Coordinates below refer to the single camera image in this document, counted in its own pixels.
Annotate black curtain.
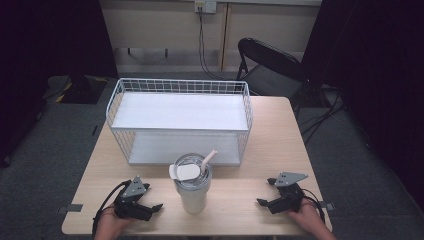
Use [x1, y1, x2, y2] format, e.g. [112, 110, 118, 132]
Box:
[0, 0, 119, 168]
[301, 0, 424, 214]

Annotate black wall cable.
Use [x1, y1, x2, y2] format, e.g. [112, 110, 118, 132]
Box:
[197, 9, 238, 82]

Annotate white wall socket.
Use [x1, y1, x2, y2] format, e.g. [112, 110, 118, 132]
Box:
[194, 0, 218, 15]

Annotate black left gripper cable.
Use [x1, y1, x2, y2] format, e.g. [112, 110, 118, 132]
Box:
[91, 179, 133, 238]

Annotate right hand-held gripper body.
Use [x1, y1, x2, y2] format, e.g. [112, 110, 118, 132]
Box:
[267, 171, 309, 215]

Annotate black stand base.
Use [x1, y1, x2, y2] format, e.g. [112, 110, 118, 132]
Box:
[42, 74, 108, 105]

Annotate black folding chair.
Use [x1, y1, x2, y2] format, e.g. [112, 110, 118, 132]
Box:
[235, 37, 312, 103]

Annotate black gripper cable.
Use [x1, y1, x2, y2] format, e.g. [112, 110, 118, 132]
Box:
[300, 187, 327, 224]
[91, 179, 133, 238]

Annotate person's right hand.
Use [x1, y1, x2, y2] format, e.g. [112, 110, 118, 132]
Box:
[287, 198, 326, 235]

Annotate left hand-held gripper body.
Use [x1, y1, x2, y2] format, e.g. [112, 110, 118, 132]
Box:
[113, 175, 155, 222]

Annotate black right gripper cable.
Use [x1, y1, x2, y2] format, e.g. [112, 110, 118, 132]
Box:
[300, 187, 327, 224]

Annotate black floor cables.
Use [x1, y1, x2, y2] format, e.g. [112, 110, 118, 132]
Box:
[298, 88, 349, 145]

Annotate white wire shelf rack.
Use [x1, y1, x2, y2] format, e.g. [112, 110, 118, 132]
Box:
[105, 77, 254, 167]

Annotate white tumbler cup with straw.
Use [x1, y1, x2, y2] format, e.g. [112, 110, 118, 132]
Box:
[168, 149, 219, 215]

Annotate person's left hand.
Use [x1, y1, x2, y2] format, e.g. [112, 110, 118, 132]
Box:
[94, 205, 137, 240]

